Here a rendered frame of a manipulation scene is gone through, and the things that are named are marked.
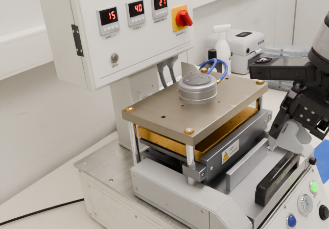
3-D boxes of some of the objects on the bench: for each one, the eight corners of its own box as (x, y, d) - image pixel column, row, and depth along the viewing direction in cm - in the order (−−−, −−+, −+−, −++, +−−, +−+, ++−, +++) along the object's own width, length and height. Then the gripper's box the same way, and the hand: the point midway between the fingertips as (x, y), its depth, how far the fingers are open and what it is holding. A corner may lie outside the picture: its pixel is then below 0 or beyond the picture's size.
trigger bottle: (216, 81, 158) (215, 28, 147) (211, 75, 165) (210, 24, 154) (234, 79, 158) (234, 26, 147) (228, 73, 166) (228, 22, 155)
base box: (88, 217, 92) (75, 166, 84) (176, 152, 116) (173, 108, 108) (275, 356, 58) (282, 291, 51) (345, 224, 83) (357, 167, 75)
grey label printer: (204, 67, 175) (202, 35, 168) (225, 57, 188) (225, 26, 181) (246, 77, 160) (247, 41, 152) (267, 64, 172) (268, 31, 165)
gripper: (360, 83, 44) (293, 184, 57) (378, 62, 50) (313, 158, 63) (300, 53, 48) (250, 153, 61) (323, 36, 54) (273, 132, 67)
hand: (271, 142), depth 63 cm, fingers closed
